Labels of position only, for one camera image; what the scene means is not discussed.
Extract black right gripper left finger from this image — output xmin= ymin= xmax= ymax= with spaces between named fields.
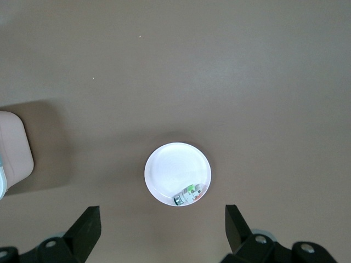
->
xmin=37 ymin=205 xmax=103 ymax=263

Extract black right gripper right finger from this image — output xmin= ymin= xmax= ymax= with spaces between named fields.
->
xmin=224 ymin=204 xmax=278 ymax=263

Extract white lidded storage box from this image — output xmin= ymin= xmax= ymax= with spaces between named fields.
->
xmin=0 ymin=111 xmax=35 ymax=199

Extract pink round plate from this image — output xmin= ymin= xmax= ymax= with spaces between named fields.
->
xmin=144 ymin=141 xmax=212 ymax=208

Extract brown table cover mat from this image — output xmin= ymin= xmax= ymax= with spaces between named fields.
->
xmin=0 ymin=0 xmax=351 ymax=263

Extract green and white push switch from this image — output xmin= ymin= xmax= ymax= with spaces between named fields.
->
xmin=173 ymin=184 xmax=205 ymax=206

